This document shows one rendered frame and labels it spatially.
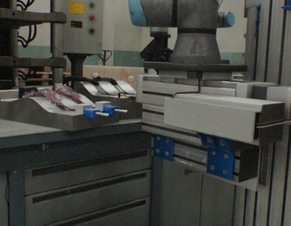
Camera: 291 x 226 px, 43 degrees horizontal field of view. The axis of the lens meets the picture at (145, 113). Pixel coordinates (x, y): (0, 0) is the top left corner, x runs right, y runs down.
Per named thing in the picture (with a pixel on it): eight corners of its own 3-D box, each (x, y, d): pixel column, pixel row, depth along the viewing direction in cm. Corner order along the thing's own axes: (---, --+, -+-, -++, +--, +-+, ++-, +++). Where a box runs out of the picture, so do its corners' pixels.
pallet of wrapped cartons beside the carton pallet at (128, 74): (150, 124, 604) (152, 67, 590) (116, 130, 544) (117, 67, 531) (101, 115, 684) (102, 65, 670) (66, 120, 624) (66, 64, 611)
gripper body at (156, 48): (159, 64, 142) (160, 32, 140) (144, 63, 149) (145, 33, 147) (173, 64, 147) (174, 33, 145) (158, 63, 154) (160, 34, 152)
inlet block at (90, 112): (113, 122, 126) (113, 106, 125) (104, 123, 122) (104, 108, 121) (84, 118, 133) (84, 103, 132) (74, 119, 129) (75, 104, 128)
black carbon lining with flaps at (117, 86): (147, 99, 165) (148, 78, 164) (119, 101, 155) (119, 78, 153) (104, 92, 191) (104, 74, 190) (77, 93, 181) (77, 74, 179)
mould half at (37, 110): (119, 122, 144) (119, 93, 142) (72, 131, 122) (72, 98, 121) (32, 109, 170) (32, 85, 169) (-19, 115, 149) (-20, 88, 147)
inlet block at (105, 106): (131, 118, 135) (131, 104, 135) (123, 120, 131) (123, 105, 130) (103, 115, 142) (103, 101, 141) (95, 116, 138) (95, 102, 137)
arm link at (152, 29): (146, 22, 147) (160, 24, 152) (145, 33, 147) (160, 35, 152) (158, 21, 141) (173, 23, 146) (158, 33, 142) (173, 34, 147)
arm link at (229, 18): (221, 26, 169) (203, 27, 177) (236, 28, 176) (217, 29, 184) (222, 9, 168) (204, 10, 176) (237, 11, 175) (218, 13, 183)
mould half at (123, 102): (166, 115, 165) (167, 85, 163) (120, 119, 149) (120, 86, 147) (104, 103, 203) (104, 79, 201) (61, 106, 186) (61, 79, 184)
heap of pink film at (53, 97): (91, 105, 146) (91, 85, 145) (58, 109, 132) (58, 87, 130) (45, 99, 160) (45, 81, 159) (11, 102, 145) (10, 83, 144)
